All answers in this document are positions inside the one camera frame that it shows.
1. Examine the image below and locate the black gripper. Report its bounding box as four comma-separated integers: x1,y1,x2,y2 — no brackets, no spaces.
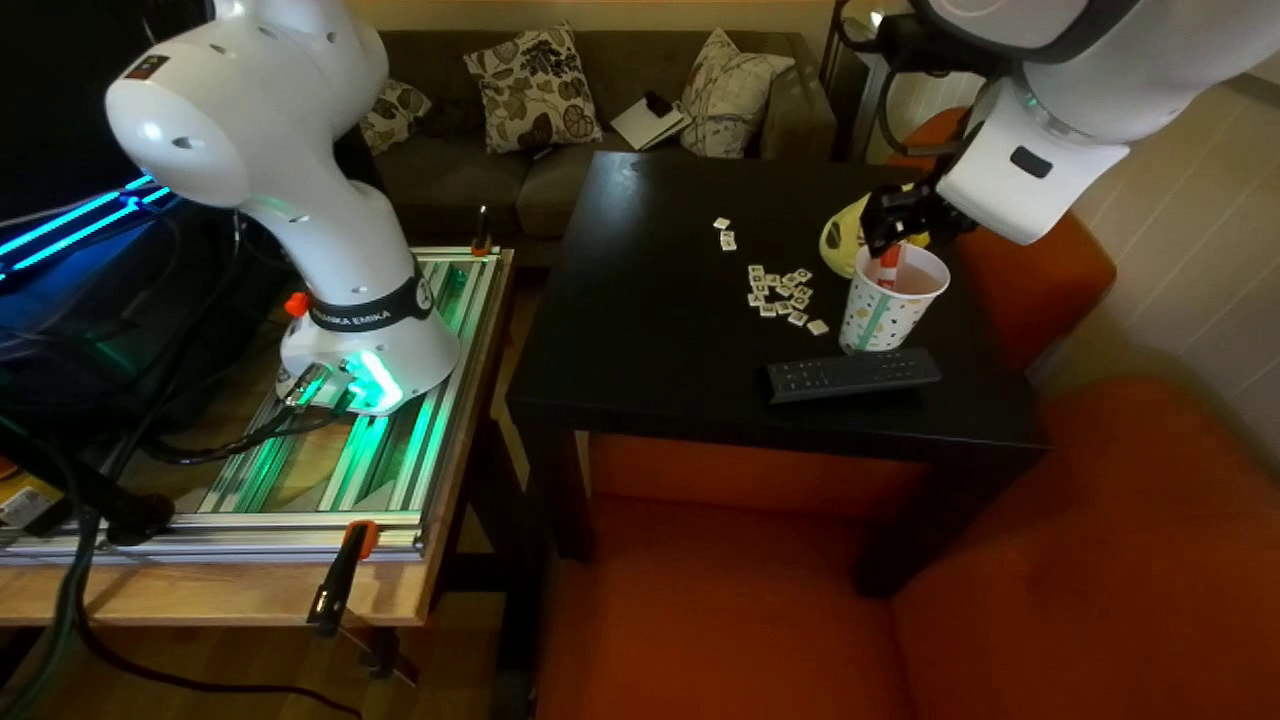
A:
856,177,972,263

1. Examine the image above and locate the red white marker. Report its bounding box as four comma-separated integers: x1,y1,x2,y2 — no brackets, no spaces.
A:
870,235,912,290

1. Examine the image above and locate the white dotted paper cup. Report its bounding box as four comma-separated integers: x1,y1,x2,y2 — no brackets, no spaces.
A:
837,239,955,359

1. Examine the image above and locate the yellow banana shaped pouch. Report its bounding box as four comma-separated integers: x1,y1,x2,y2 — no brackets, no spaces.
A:
817,192,878,282

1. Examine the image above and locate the black remote control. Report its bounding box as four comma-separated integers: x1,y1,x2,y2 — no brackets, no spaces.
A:
763,342,947,408

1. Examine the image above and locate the orange upholstered armchair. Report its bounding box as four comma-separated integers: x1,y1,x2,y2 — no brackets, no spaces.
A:
526,374,1280,720
947,213,1119,380

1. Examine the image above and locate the floral patterned pillow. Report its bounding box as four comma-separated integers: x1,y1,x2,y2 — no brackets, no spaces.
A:
356,77,436,161
459,28,606,154
676,28,799,165

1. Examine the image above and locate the black side table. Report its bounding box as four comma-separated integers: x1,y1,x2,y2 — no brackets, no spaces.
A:
503,146,1047,598

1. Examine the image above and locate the white notebook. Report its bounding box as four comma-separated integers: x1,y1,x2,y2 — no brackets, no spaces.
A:
606,89,694,154

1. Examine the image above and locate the dark fabric sofa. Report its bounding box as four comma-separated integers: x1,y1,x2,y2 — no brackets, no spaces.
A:
337,28,838,254

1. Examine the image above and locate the black orange bar clamp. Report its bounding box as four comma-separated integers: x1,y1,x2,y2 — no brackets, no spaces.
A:
303,516,385,634

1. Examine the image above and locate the wooden workbench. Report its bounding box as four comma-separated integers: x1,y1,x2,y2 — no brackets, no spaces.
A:
0,239,518,634

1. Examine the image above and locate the blue lit light strip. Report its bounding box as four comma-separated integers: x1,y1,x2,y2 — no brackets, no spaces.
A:
0,172,181,286

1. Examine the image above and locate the aluminium rail base plate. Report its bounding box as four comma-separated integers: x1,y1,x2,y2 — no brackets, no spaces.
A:
170,242,518,538

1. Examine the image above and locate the black floor cable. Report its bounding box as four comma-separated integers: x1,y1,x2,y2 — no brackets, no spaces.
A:
0,394,375,720

